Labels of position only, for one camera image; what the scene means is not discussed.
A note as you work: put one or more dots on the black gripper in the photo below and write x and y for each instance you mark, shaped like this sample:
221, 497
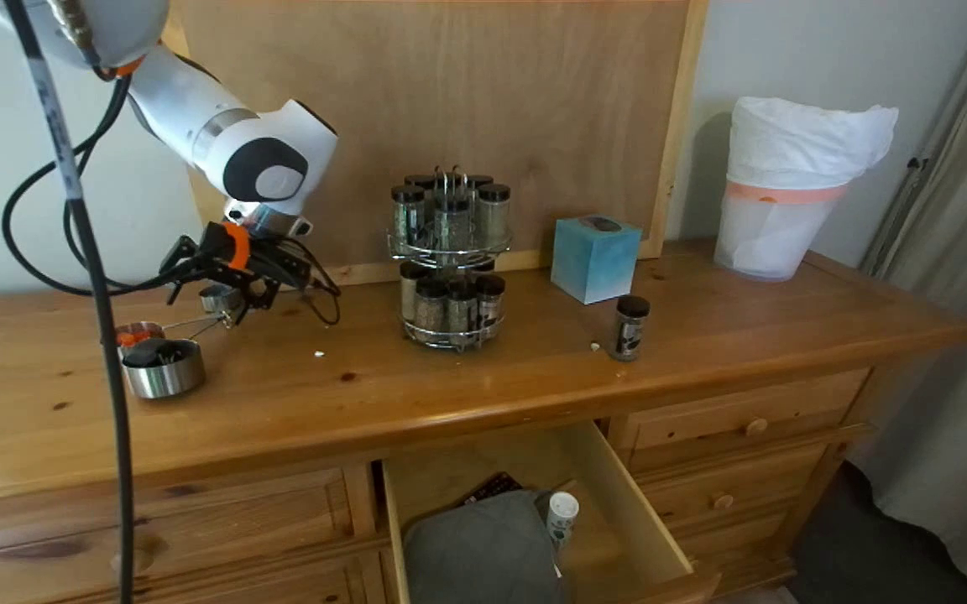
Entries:
267, 248

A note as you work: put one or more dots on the large steel measuring cup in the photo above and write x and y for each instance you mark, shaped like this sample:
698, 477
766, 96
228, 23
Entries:
164, 372

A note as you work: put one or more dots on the glass spice jar black lid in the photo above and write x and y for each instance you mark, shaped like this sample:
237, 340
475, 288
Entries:
407, 288
407, 215
432, 302
461, 305
491, 301
493, 215

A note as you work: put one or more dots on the wooden pine dresser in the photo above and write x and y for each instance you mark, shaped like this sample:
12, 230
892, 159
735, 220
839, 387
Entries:
393, 390

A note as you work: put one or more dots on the closed wooden dresser drawer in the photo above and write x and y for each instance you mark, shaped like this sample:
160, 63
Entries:
226, 526
304, 582
729, 407
752, 475

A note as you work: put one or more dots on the large plywood board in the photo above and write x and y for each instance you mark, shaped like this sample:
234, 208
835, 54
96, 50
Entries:
506, 87

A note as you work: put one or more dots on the teal tissue box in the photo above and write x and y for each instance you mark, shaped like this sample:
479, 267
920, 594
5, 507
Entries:
593, 258

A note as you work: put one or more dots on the grey folded cloth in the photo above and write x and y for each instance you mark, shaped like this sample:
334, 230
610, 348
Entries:
484, 556

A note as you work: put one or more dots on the small white bottle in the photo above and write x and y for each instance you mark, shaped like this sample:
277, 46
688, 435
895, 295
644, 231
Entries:
562, 507

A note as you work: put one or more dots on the lone dark spice jar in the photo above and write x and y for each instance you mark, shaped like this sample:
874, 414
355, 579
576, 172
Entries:
633, 328

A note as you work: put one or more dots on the open wooden dresser drawer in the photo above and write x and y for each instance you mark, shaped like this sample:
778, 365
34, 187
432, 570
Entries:
620, 516

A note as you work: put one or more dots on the trash bin white bag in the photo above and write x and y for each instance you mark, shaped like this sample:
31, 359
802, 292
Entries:
798, 146

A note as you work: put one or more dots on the grey curtain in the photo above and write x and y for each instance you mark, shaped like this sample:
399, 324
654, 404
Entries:
963, 335

